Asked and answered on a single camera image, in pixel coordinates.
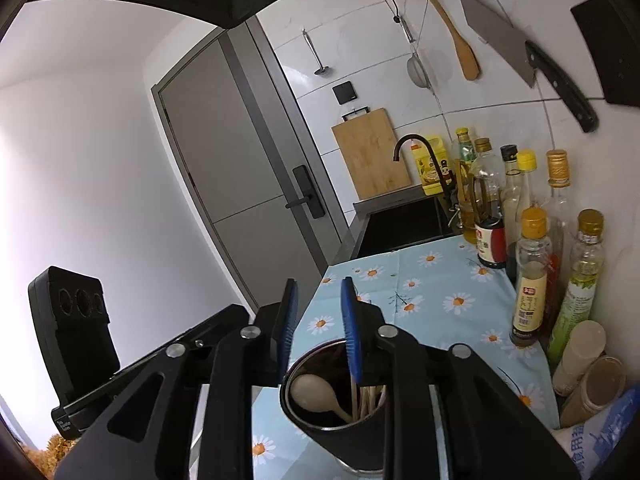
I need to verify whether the grey door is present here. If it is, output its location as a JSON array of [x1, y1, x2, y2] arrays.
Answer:
[[151, 37, 351, 306]]

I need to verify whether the black door lock handle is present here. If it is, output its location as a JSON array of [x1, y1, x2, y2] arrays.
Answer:
[[285, 165, 326, 219]]

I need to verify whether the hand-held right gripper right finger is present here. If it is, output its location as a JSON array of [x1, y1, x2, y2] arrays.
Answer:
[[340, 276, 583, 480]]

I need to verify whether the cleaver with black handle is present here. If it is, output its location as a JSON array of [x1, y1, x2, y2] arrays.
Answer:
[[457, 0, 599, 133]]

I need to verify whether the beige capybara print spoon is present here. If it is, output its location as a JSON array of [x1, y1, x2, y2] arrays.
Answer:
[[291, 374, 353, 423]]

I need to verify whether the wooden spatula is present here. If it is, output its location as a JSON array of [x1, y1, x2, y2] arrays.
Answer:
[[402, 0, 482, 82]]

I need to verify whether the tall clear gold-capped bottle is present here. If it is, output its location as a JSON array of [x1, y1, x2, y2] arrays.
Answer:
[[542, 149, 573, 321]]

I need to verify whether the steel ladle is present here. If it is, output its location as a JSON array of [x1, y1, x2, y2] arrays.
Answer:
[[302, 30, 331, 77]]

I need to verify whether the white blue salt bag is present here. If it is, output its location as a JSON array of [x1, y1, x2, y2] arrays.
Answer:
[[550, 395, 636, 480]]

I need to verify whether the cream lidded spice jar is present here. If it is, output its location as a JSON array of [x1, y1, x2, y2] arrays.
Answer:
[[552, 320, 607, 398]]

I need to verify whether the black cap bottle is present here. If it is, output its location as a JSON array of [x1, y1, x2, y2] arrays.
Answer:
[[500, 144, 523, 261]]

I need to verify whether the dark curved faucet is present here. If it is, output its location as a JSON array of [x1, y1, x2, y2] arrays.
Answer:
[[392, 134, 453, 196]]

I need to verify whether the black utensil holder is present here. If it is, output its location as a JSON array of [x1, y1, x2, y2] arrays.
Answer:
[[279, 340, 401, 473]]

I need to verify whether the black sink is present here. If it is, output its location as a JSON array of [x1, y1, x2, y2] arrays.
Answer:
[[352, 195, 458, 261]]

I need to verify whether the yellow oil bottle green cap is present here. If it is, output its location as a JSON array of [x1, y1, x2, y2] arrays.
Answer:
[[454, 126, 476, 245]]

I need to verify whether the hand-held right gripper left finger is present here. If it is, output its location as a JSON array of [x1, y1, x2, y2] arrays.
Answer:
[[54, 277, 300, 480]]

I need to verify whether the yellow cooking oil jug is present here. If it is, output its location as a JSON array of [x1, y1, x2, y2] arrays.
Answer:
[[410, 135, 453, 197]]

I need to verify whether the blue daisy tablecloth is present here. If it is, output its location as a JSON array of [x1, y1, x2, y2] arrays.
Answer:
[[250, 234, 561, 480]]

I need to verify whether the black wall switch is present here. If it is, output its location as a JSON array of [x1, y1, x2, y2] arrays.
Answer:
[[332, 81, 358, 106]]

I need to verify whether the steel mesh strainer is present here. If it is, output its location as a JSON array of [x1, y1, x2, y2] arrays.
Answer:
[[400, 17, 432, 88]]

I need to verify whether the orange cap vinegar bottle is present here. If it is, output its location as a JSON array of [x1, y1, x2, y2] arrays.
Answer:
[[510, 207, 556, 347]]

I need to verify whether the clear bottle gold cap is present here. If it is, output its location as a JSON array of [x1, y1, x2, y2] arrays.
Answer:
[[470, 137, 506, 221]]

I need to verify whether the dark soy sauce bottle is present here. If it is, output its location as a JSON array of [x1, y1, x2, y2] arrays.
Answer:
[[472, 170, 508, 269]]

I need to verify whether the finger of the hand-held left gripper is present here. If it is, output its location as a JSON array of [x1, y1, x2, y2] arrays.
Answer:
[[80, 304, 250, 431]]

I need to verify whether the wooden cutting board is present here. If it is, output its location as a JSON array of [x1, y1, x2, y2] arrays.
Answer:
[[331, 107, 412, 201]]

